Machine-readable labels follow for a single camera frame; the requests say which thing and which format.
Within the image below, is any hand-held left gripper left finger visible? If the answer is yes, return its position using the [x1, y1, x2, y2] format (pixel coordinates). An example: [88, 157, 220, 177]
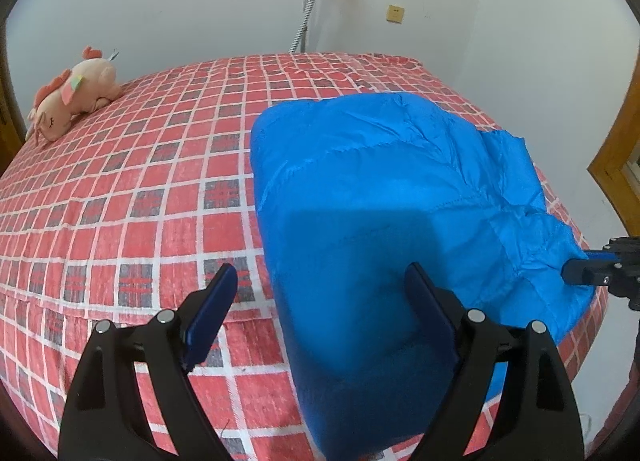
[57, 263, 239, 461]

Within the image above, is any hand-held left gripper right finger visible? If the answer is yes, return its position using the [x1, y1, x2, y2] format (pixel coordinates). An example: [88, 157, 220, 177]
[404, 262, 586, 461]

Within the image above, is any blue puffer jacket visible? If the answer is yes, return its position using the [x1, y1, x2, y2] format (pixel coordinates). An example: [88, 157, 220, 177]
[250, 92, 607, 461]

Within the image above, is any red plaid bed sheet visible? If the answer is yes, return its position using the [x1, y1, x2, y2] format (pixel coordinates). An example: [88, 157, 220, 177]
[0, 52, 610, 461]

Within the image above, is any pink plush toy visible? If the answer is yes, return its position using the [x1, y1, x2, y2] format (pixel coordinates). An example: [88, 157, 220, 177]
[26, 46, 122, 142]

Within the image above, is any wooden door frame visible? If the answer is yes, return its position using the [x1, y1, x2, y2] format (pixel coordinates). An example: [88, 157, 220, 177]
[587, 66, 640, 237]

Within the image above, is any braided steamer hose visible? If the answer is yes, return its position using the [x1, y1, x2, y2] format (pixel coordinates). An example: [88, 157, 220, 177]
[289, 0, 321, 54]

